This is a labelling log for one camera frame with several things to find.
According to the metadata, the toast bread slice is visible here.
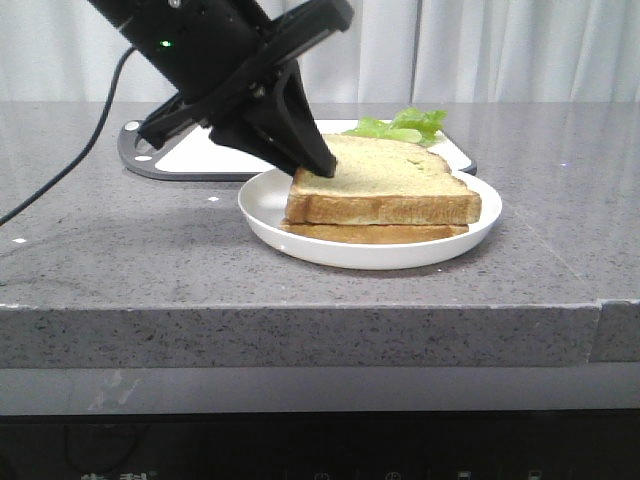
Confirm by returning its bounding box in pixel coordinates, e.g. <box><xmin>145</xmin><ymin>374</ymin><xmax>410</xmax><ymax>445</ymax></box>
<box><xmin>279</xmin><ymin>219</ymin><xmax>469</xmax><ymax>244</ymax></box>
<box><xmin>285</xmin><ymin>134</ymin><xmax>482</xmax><ymax>225</ymax></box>

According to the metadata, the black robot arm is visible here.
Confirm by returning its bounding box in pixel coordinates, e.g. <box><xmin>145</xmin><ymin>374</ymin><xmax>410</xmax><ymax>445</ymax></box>
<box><xmin>93</xmin><ymin>1</ymin><xmax>354</xmax><ymax>178</ymax></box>

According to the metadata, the black cable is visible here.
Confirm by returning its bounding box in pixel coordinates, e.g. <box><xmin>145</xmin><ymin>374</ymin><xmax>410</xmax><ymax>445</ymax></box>
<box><xmin>0</xmin><ymin>46</ymin><xmax>137</xmax><ymax>227</ymax></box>

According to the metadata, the black appliance front panel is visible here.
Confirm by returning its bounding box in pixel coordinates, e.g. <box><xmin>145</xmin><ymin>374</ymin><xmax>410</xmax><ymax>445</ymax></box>
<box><xmin>1</xmin><ymin>410</ymin><xmax>639</xmax><ymax>479</ymax></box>

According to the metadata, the grey white curtain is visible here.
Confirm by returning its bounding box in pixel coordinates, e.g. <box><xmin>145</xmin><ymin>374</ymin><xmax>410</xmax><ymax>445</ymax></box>
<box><xmin>1</xmin><ymin>1</ymin><xmax>639</xmax><ymax>103</ymax></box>

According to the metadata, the white round plate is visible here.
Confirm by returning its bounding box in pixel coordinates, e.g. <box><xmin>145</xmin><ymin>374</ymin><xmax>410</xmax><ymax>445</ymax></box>
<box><xmin>238</xmin><ymin>169</ymin><xmax>502</xmax><ymax>270</ymax></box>

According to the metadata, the green lettuce leaf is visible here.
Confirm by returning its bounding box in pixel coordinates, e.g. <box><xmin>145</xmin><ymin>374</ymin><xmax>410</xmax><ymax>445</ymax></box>
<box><xmin>343</xmin><ymin>107</ymin><xmax>448</xmax><ymax>146</ymax></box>

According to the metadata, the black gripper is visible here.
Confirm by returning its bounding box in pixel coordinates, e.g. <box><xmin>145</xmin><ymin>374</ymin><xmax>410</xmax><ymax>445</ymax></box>
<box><xmin>135</xmin><ymin>1</ymin><xmax>354</xmax><ymax>178</ymax></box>

